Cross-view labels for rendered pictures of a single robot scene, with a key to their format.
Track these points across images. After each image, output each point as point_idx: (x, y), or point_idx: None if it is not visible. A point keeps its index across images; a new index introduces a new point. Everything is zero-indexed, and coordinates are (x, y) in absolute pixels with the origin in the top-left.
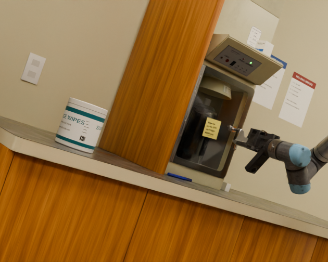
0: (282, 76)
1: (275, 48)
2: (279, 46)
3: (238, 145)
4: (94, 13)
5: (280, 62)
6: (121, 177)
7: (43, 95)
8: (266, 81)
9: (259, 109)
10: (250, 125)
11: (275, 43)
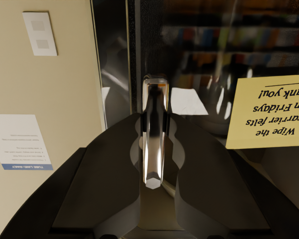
0: None
1: (35, 176)
2: (32, 179)
3: (180, 137)
4: None
5: (15, 168)
6: None
7: None
8: (16, 142)
9: None
10: None
11: (39, 179)
